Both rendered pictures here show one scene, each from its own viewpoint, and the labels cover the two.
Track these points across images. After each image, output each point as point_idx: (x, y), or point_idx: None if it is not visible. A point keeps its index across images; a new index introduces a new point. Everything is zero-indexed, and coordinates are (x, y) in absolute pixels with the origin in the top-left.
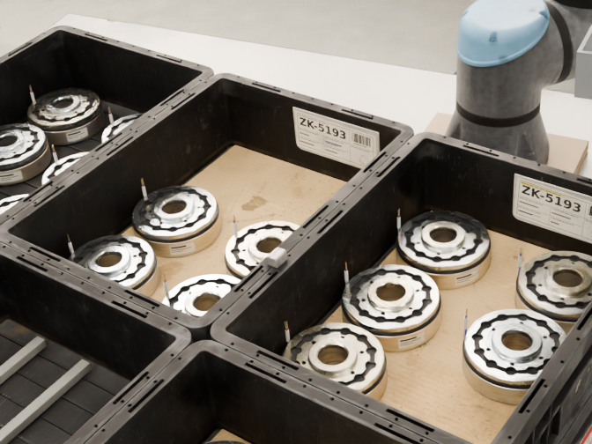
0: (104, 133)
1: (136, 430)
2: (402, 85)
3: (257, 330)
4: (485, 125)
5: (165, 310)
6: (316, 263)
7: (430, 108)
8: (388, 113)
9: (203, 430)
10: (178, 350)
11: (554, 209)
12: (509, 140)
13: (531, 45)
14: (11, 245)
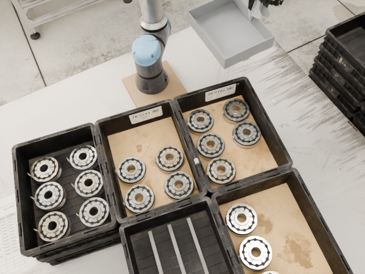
0: (73, 166)
1: None
2: (95, 75)
3: None
4: (155, 78)
5: (193, 197)
6: None
7: (113, 78)
8: (104, 87)
9: None
10: (211, 202)
11: (217, 93)
12: (162, 76)
13: (160, 50)
14: (129, 220)
